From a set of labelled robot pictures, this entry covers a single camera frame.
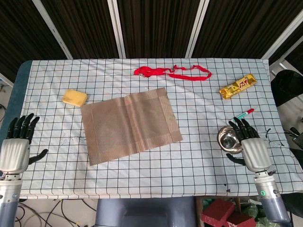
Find yellow sponge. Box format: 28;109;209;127
62;88;88;107

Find black floor cable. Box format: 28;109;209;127
14;197;95;227

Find green marker with red cap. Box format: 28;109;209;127
233;108;255;122

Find black metal frame piece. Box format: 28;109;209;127
284;127;303;151

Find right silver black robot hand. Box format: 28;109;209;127
225;117;272;173

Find red box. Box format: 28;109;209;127
200;199;256;227

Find grey-blue robot torso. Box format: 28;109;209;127
94;197;197;227

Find stainless steel bowl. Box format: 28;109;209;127
217;126;243;156

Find gold snack package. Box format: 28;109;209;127
219;73;258;100

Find red ribbon strap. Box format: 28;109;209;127
134;64;213;81

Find black chair back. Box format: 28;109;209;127
270;70;303;107

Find green patterned cloth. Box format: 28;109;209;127
248;203;266;227

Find white partition post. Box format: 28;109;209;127
186;0;210;59
32;0;73;60
261;14;303;60
107;0;126;59

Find white checkered tablecloth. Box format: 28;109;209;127
0;58;303;199

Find brown woven placemat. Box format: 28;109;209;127
80;87;183;166

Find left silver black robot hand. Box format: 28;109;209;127
0;113;49;175

